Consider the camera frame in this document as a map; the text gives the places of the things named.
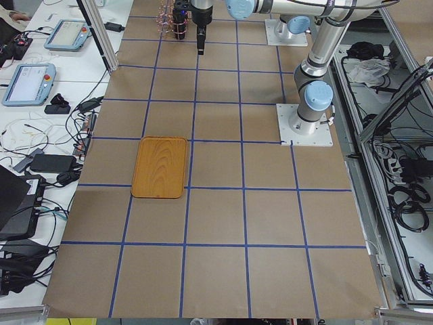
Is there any teach pendant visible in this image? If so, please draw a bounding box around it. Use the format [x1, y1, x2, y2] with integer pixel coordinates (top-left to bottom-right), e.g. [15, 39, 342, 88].
[2, 63, 56, 107]
[44, 20, 91, 51]

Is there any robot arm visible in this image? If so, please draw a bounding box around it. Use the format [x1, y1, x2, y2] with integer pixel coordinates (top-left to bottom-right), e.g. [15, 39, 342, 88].
[275, 15, 310, 41]
[225, 1, 382, 135]

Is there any wooden tray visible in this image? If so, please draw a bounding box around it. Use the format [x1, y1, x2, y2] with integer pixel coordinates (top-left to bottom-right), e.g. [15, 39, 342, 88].
[131, 136, 187, 199]

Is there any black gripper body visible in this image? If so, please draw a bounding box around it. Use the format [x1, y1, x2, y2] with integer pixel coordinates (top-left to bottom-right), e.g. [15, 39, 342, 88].
[190, 0, 213, 27]

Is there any aluminium frame post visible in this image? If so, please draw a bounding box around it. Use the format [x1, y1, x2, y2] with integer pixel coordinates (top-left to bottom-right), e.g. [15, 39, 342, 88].
[76, 0, 119, 74]

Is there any black laptop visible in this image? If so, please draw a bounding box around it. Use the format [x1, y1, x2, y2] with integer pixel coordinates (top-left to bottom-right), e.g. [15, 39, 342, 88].
[1, 167, 45, 241]

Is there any white cloth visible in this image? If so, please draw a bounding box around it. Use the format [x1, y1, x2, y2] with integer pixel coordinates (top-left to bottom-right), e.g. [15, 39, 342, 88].
[348, 59, 390, 87]

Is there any black small device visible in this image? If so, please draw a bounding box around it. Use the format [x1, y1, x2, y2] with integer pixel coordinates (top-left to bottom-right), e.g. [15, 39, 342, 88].
[44, 93, 70, 114]

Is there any black power adapter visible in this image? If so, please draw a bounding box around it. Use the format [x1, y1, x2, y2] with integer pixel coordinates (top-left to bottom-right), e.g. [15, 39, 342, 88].
[30, 154, 76, 173]

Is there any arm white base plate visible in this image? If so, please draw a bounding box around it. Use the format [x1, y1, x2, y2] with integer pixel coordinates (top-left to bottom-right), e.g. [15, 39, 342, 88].
[265, 19, 308, 47]
[276, 104, 333, 147]

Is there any black cloth bundle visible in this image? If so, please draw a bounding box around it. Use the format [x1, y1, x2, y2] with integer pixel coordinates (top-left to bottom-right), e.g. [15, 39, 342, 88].
[346, 41, 384, 60]

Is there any teach pendant near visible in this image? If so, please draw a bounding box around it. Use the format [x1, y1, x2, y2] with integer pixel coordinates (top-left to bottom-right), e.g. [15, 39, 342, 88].
[2, 63, 56, 107]

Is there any teach pendant far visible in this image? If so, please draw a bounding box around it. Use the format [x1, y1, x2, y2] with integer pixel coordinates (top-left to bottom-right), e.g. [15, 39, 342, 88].
[44, 20, 91, 51]

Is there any copper wire bottle basket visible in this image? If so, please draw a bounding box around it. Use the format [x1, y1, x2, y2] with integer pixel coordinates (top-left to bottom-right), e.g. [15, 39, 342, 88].
[156, 0, 175, 37]

